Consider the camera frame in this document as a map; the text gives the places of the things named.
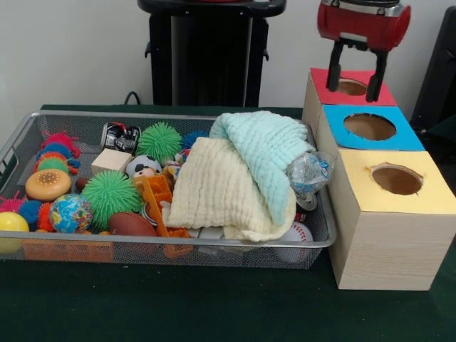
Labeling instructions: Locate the brown toy football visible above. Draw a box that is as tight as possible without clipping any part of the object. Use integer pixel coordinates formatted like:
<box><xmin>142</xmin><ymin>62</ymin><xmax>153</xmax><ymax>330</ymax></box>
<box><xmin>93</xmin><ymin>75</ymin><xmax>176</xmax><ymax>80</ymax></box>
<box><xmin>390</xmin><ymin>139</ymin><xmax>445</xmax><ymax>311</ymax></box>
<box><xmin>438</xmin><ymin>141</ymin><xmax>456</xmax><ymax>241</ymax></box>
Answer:
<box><xmin>108</xmin><ymin>212</ymin><xmax>157</xmax><ymax>237</ymax></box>

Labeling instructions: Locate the cream waffle cloth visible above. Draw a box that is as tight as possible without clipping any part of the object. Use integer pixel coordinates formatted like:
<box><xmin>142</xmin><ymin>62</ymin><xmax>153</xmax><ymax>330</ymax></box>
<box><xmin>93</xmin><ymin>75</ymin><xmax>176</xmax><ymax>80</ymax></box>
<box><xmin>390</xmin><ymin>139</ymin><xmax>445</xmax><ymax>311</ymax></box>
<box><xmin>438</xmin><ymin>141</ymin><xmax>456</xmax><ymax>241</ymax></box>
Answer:
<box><xmin>165</xmin><ymin>137</ymin><xmax>297</xmax><ymax>242</ymax></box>

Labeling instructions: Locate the black upright panel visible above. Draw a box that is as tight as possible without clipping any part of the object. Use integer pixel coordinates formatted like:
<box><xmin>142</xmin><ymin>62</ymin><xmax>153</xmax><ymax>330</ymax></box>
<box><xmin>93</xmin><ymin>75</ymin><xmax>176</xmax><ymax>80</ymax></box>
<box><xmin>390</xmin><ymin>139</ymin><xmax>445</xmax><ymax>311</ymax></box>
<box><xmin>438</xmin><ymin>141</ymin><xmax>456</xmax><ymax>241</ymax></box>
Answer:
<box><xmin>409</xmin><ymin>5</ymin><xmax>456</xmax><ymax>125</ymax></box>

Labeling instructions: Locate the plain wooden cube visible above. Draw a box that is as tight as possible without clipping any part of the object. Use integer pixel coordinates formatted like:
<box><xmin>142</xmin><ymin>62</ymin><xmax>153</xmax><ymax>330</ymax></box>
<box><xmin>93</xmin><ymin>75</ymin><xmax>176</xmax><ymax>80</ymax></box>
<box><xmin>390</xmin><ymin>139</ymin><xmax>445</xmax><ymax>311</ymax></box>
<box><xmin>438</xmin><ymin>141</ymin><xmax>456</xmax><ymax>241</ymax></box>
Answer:
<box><xmin>90</xmin><ymin>147</ymin><xmax>135</xmax><ymax>175</ymax></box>

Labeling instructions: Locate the dark green table cloth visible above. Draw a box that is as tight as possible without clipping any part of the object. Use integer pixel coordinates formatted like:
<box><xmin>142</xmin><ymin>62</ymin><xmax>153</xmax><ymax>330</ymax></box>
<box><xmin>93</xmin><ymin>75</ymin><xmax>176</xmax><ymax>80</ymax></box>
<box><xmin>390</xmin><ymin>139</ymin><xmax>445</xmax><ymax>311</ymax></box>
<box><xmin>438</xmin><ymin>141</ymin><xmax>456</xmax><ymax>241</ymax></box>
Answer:
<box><xmin>0</xmin><ymin>103</ymin><xmax>456</xmax><ymax>342</ymax></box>

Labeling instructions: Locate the clear blue-print plastic packet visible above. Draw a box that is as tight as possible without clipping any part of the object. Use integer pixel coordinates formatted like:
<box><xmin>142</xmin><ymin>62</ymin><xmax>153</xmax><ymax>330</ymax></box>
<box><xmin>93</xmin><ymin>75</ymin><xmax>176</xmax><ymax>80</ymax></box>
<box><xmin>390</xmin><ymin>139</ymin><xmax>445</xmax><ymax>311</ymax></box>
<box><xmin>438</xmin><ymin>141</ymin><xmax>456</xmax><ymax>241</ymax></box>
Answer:
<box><xmin>286</xmin><ymin>151</ymin><xmax>334</xmax><ymax>195</ymax></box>

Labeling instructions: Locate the green spiky rubber ball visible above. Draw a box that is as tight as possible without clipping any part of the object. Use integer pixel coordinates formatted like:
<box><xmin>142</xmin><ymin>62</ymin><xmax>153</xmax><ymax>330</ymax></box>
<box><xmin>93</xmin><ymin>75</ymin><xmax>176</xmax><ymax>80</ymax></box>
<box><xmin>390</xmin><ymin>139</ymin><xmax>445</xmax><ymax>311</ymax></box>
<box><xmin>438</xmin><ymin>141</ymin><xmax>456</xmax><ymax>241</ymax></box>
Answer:
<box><xmin>81</xmin><ymin>170</ymin><xmax>143</xmax><ymax>231</ymax></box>
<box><xmin>135</xmin><ymin>122</ymin><xmax>183</xmax><ymax>167</ymax></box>

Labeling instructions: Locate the tan toy burger bun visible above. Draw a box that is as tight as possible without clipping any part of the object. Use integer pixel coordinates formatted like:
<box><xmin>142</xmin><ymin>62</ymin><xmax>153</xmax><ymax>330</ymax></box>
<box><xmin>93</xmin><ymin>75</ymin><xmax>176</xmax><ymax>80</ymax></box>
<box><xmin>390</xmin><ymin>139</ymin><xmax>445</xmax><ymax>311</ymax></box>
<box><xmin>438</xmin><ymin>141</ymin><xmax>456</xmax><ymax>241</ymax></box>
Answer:
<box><xmin>24</xmin><ymin>168</ymin><xmax>72</xmax><ymax>202</ymax></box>

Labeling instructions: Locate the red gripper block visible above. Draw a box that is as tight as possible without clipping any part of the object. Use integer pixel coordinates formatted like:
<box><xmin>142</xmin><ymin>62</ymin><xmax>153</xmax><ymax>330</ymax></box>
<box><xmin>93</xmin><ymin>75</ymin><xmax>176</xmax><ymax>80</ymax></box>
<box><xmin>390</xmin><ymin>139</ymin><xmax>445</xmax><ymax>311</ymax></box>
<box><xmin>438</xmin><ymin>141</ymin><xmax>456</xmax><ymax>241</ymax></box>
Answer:
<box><xmin>316</xmin><ymin>0</ymin><xmax>412</xmax><ymax>103</ymax></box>

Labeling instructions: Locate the globe print ball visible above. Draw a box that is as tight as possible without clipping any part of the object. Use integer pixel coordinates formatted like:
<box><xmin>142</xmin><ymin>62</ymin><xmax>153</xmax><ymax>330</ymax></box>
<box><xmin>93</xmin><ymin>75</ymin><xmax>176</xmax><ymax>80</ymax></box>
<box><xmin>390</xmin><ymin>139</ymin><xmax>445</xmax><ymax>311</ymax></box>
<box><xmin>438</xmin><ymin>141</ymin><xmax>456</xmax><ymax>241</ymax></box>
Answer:
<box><xmin>48</xmin><ymin>194</ymin><xmax>94</xmax><ymax>234</ymax></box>

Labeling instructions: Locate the mint waffle cloth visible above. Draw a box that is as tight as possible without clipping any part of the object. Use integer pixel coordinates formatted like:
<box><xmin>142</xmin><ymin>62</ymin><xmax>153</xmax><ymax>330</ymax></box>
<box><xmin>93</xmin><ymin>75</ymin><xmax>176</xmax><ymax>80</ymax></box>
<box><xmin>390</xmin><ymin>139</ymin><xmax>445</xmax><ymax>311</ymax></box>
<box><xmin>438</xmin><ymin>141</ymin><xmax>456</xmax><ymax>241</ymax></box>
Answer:
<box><xmin>209</xmin><ymin>110</ymin><xmax>316</xmax><ymax>225</ymax></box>

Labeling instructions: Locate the wooden box with three holes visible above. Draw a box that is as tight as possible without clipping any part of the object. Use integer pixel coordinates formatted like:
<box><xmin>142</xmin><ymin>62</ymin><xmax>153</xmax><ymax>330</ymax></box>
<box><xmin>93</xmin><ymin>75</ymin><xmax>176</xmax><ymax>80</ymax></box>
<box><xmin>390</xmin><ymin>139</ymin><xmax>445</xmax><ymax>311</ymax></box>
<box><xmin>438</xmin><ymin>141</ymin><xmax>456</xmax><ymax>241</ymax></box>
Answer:
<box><xmin>301</xmin><ymin>67</ymin><xmax>456</xmax><ymax>291</ymax></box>

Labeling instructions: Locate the shallow silver mesh bin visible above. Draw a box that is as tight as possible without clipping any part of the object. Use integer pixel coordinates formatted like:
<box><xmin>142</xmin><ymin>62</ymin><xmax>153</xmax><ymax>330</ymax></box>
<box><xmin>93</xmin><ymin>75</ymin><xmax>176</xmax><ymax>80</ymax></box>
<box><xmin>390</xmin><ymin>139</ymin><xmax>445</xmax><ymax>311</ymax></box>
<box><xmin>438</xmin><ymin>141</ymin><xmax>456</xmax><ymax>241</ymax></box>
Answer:
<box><xmin>0</xmin><ymin>109</ymin><xmax>338</xmax><ymax>268</ymax></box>

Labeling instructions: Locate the toy soccer ball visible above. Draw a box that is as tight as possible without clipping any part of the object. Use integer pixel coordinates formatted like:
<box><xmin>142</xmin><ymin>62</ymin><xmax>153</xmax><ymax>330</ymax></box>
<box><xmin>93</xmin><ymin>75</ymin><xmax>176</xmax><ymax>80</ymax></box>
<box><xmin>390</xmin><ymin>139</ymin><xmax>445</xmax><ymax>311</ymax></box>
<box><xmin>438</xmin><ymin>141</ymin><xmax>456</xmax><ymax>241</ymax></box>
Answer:
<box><xmin>125</xmin><ymin>155</ymin><xmax>163</xmax><ymax>179</ymax></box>

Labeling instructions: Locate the dark green side-table cloth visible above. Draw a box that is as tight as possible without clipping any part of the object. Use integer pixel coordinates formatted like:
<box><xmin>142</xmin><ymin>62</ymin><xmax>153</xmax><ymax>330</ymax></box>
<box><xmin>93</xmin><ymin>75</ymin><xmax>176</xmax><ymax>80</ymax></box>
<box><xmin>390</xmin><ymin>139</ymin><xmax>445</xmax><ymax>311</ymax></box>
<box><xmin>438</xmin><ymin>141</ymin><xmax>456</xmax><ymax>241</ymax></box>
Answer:
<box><xmin>425</xmin><ymin>113</ymin><xmax>456</xmax><ymax>145</ymax></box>

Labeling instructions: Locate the crushed black can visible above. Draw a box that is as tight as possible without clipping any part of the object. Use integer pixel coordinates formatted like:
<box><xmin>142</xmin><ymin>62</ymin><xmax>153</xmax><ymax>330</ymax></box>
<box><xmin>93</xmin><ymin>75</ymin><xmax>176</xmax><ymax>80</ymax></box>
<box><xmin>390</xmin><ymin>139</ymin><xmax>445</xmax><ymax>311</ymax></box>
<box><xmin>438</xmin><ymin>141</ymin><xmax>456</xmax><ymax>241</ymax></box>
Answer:
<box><xmin>100</xmin><ymin>122</ymin><xmax>142</xmax><ymax>155</ymax></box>

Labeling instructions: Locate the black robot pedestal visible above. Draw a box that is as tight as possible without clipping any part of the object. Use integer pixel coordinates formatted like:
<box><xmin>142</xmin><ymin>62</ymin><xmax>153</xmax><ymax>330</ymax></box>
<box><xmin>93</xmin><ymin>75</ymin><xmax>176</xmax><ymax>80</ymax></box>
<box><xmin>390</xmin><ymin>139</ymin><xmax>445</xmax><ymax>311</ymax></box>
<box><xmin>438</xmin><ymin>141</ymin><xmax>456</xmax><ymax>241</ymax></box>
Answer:
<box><xmin>137</xmin><ymin>0</ymin><xmax>288</xmax><ymax>108</ymax></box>

